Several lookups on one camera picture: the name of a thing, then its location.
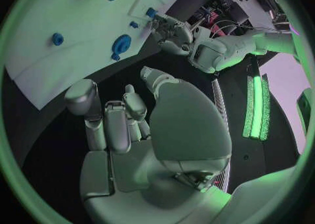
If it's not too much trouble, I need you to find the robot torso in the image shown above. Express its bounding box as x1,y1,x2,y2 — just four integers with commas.
211,55,306,194

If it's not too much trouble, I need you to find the white task board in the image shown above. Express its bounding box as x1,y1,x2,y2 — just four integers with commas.
4,0,201,111

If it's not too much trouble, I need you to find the glowing light bar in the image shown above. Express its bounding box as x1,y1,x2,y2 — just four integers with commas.
241,55,272,142

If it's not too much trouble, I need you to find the cluttered equipment rack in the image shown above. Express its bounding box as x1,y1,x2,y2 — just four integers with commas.
186,0,250,38

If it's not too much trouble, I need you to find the blue gear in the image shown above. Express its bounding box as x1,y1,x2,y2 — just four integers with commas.
111,34,133,55

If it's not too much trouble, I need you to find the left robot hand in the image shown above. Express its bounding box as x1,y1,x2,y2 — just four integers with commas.
147,14,195,57

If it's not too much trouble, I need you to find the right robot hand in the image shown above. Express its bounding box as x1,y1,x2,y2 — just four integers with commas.
64,66,233,224

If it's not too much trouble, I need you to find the blue round plug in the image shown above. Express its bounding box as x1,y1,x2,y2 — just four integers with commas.
51,33,65,47

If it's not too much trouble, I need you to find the white cable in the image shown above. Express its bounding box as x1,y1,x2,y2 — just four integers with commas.
210,19,254,39

